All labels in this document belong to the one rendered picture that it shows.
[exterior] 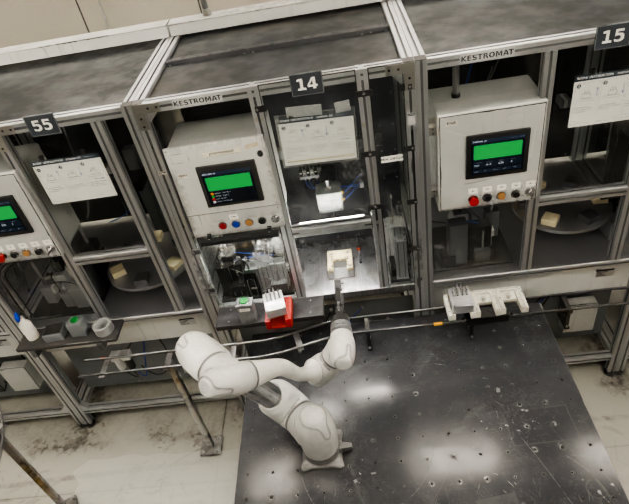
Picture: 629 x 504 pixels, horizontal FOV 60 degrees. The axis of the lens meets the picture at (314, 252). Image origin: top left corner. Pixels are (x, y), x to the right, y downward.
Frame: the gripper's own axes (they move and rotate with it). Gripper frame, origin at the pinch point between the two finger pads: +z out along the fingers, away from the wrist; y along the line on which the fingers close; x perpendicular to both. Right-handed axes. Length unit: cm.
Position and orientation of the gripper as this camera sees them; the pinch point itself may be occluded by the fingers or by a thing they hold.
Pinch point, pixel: (339, 291)
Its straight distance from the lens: 245.5
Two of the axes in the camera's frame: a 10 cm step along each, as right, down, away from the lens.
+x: -9.9, 1.3, 1.0
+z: 0.0, -6.4, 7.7
